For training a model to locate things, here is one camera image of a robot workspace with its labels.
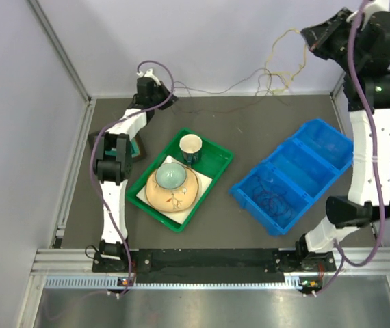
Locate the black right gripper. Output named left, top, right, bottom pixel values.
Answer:
left=300, top=8, right=364, bottom=74

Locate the brown cable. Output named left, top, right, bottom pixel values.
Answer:
left=171, top=67, right=290, bottom=115

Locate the purple cable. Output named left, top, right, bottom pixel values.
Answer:
left=251, top=174, right=294, bottom=219

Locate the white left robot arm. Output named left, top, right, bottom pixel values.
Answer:
left=90, top=68, right=178, bottom=271

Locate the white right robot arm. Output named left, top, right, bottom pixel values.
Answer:
left=295, top=1, right=390, bottom=271

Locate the dark green white-lined mug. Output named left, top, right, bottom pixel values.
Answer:
left=179, top=134, right=203, bottom=165

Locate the teal square ceramic plate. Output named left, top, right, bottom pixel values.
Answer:
left=88, top=131, right=146, bottom=163

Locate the light blue ceramic bowl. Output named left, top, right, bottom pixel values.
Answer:
left=155, top=162, right=187, bottom=189

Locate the beige painted ceramic plate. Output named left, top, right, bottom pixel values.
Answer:
left=144, top=163, right=200, bottom=213

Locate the blue divided plastic bin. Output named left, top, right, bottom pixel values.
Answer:
left=229, top=118, right=353, bottom=236

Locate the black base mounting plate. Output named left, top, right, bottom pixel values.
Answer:
left=91, top=248, right=335, bottom=285

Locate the purple left arm hose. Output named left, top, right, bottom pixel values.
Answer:
left=89, top=60, right=179, bottom=299

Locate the aluminium frame rail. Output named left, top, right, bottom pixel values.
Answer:
left=18, top=247, right=390, bottom=327

